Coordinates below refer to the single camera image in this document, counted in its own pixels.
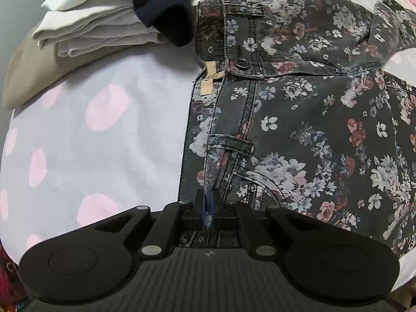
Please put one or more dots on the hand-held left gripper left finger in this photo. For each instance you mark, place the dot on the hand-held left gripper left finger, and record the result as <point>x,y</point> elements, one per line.
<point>204,213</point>

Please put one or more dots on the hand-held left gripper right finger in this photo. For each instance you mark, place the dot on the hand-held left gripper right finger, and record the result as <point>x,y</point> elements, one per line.
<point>213,213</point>

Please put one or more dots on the floral dark pants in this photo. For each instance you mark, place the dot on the floral dark pants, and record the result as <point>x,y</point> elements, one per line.
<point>308,110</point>

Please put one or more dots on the polka dot bed sheet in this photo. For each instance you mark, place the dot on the polka dot bed sheet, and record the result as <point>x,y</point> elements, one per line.
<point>113,156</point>

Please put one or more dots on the navy garment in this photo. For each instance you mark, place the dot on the navy garment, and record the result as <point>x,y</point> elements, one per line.
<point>165,6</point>

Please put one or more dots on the folded off-white garment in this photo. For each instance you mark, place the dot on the folded off-white garment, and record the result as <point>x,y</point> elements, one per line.
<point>91,29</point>

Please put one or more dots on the folded beige cloth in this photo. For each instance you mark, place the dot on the folded beige cloth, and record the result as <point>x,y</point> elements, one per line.
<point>29,68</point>

